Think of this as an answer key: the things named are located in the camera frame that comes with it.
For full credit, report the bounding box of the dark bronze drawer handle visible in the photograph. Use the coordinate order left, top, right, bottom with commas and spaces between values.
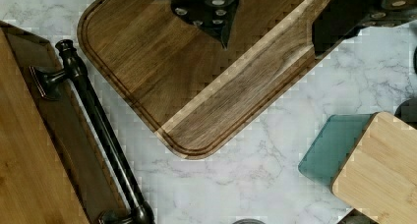
30, 39, 155, 224

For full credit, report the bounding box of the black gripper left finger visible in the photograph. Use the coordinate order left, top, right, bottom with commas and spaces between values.
170, 0, 239, 49

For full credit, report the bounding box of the dark wooden cutting board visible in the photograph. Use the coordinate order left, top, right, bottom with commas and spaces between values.
78, 0, 330, 159

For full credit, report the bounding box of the teal glass container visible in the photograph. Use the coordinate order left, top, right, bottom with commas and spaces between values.
298, 114, 372, 187

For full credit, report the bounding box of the dark wooden drawer front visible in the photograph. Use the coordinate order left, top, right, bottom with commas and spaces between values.
0, 23, 128, 224

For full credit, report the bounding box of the dark round object right edge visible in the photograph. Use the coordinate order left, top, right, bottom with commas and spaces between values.
394, 98, 417, 129

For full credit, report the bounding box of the grey round object bottom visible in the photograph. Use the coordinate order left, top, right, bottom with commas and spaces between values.
232, 218, 266, 224

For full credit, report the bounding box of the light bamboo lid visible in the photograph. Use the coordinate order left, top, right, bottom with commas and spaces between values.
331, 112, 417, 224

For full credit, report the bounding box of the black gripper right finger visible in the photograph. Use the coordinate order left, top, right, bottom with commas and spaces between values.
312, 0, 416, 58

